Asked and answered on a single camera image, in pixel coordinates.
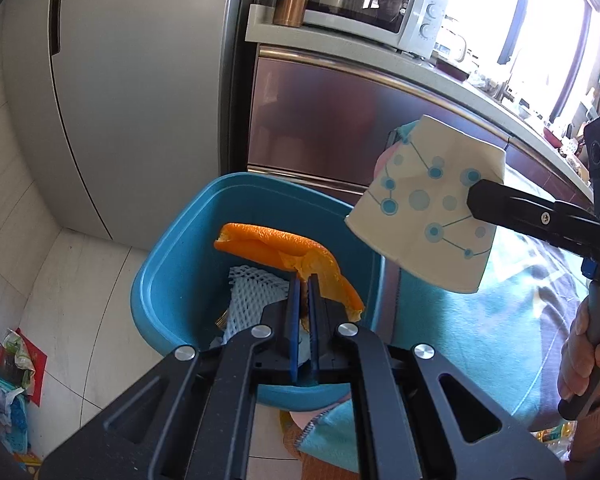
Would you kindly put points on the dark red tray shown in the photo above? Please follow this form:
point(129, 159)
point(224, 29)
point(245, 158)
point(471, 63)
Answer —
point(450, 70)

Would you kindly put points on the white microwave oven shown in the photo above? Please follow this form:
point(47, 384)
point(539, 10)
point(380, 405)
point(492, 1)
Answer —
point(375, 5)

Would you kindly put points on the kitchen faucet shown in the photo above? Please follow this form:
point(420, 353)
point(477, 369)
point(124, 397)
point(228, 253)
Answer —
point(511, 77)

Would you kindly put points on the clear green-edged snack wrapper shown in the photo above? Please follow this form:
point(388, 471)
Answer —
point(552, 436)

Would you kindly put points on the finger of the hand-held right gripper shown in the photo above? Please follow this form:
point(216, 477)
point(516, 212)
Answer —
point(525, 212)

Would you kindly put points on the teal patterned tablecloth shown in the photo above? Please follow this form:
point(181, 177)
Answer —
point(480, 340)

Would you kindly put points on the person's right hand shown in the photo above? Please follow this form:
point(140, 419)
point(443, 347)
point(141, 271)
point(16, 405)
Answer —
point(577, 360)

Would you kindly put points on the dark red kitchen cabinet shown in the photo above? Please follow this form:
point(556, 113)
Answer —
point(320, 115)

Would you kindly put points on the long orange peel strip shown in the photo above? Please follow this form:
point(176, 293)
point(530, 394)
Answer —
point(270, 247)

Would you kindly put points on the blue plastic bin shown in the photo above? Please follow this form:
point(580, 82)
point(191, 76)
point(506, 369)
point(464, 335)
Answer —
point(180, 270)

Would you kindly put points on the countertop clutter of dishes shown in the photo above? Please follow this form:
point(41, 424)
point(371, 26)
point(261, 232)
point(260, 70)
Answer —
point(570, 130)

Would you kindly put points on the silver refrigerator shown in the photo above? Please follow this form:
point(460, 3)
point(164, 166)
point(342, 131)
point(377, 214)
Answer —
point(130, 100)

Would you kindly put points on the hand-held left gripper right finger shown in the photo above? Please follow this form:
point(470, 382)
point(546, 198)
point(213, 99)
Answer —
point(314, 332)

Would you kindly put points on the white foam fruit net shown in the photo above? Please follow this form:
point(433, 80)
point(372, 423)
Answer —
point(255, 295)

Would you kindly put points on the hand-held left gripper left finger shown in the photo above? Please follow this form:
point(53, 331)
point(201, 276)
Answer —
point(295, 332)

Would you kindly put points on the brown foil snack wrapper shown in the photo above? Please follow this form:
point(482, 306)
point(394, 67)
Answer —
point(224, 321)

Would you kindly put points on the colourful bags on floor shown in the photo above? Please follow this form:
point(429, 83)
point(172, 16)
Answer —
point(7, 390)

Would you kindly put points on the white dotted paper cup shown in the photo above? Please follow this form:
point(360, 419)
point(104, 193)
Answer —
point(425, 210)

